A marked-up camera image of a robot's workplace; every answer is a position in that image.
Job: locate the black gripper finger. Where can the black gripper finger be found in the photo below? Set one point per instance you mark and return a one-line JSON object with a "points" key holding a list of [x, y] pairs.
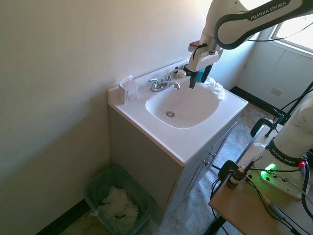
{"points": [[193, 79], [206, 72]]}

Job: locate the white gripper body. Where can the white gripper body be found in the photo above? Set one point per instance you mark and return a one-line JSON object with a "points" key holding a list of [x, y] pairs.
{"points": [[204, 58]]}

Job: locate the white tissue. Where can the white tissue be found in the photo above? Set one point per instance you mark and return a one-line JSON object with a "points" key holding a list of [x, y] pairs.
{"points": [[216, 88]]}

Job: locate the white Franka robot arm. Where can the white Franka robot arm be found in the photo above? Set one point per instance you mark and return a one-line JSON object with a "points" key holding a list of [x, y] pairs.
{"points": [[291, 122]]}

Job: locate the green plastic trash bin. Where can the green plastic trash bin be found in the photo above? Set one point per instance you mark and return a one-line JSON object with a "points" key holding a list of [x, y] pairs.
{"points": [[144, 205]]}

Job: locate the teal blue cup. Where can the teal blue cup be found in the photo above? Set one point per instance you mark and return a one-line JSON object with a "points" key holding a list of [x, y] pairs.
{"points": [[200, 75]]}

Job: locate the chrome faucet spout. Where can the chrome faucet spout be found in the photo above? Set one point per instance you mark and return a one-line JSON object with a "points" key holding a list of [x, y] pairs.
{"points": [[168, 85]]}

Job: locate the chrome sink drain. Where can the chrome sink drain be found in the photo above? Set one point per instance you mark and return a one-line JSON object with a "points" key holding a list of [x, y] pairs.
{"points": [[170, 113]]}

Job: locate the black baseboard strip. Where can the black baseboard strip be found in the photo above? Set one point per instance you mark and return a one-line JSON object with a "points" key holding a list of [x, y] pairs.
{"points": [[63, 218], [254, 98]]}

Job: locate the white vanity top with sink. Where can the white vanity top with sink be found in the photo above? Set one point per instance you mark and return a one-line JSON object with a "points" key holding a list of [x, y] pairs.
{"points": [[185, 137]]}

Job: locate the white cardboard box red print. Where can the white cardboard box red print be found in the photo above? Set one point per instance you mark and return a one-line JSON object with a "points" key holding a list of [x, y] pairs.
{"points": [[129, 94]]}

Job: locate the black table clamp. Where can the black table clamp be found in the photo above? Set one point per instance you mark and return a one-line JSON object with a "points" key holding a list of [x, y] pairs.
{"points": [[228, 167], [259, 124]]}

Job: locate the silver cabinet knob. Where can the silver cabinet knob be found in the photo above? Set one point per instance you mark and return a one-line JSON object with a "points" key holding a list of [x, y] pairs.
{"points": [[212, 155], [206, 163]]}

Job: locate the grey vanity cabinet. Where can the grey vanity cabinet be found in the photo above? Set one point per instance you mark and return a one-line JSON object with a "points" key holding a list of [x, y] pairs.
{"points": [[146, 156]]}

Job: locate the brown dropper bottle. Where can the brown dropper bottle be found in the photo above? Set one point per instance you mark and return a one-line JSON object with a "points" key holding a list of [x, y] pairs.
{"points": [[234, 180]]}

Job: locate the wooden table board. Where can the wooden table board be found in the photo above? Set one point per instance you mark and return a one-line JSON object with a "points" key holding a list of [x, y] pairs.
{"points": [[234, 205]]}

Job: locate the red stop button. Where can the red stop button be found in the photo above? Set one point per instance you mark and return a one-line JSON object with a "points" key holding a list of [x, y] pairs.
{"points": [[302, 164]]}

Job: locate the crumpled tissues pile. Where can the crumpled tissues pile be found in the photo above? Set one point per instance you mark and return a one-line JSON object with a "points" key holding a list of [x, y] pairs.
{"points": [[119, 208]]}

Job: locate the white wall outlet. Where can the white wall outlet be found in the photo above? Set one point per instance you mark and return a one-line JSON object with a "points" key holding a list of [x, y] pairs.
{"points": [[276, 92]]}

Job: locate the window with white frame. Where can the window with white frame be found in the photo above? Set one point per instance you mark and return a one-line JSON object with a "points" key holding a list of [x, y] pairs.
{"points": [[296, 27]]}

